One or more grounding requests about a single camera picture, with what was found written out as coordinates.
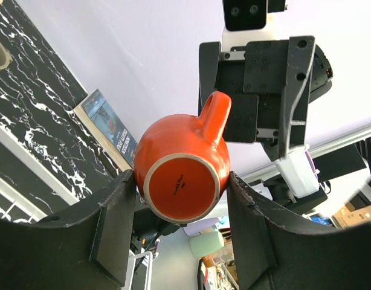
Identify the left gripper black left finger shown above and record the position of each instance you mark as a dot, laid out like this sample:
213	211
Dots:
85	246

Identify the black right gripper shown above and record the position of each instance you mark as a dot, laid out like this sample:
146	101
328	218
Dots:
271	83

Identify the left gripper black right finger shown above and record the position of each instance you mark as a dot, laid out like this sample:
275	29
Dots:
275	248

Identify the orange red mug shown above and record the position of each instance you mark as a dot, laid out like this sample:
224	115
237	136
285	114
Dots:
182	163

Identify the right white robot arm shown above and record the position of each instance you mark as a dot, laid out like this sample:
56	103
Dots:
298	181

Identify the storage shelf with boxes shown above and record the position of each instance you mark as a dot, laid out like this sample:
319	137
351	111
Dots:
354	212

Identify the blue cover book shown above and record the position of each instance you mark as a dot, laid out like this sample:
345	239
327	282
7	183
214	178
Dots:
108	130

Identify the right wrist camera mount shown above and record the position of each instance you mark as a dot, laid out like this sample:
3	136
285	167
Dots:
249	21

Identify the white wire dish rack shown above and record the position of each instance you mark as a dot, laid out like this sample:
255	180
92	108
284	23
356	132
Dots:
14	207

